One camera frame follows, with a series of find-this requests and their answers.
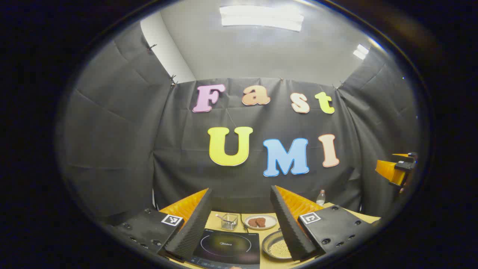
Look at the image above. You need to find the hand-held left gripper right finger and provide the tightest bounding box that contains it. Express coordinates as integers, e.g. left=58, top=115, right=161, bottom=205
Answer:
left=270, top=185, right=381, bottom=261

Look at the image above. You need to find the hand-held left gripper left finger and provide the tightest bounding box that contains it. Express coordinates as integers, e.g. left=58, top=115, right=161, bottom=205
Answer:
left=114, top=188, right=212, bottom=261

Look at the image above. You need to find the stainless steel pot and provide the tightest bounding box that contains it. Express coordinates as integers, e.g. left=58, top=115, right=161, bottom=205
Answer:
left=262, top=230, right=294, bottom=260

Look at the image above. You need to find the black induction cooktop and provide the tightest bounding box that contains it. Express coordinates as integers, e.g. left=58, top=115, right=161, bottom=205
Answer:
left=189, top=229, right=261, bottom=269

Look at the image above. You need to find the round white plate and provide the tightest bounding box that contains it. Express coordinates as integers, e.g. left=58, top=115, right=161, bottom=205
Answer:
left=244, top=214, right=278, bottom=230

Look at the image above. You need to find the pile of soybeans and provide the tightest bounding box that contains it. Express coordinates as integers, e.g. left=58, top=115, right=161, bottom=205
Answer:
left=270, top=239, right=292, bottom=258

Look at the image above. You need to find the black backdrop cloth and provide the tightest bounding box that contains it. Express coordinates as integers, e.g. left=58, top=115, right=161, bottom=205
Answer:
left=56, top=22, right=422, bottom=228

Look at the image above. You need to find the large ceiling light panel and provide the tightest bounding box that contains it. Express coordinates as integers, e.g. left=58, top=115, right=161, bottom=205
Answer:
left=220, top=4, right=304, bottom=32

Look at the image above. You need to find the wire mesh basket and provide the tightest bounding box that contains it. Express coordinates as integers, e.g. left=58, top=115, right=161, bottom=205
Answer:
left=220, top=213, right=239, bottom=231

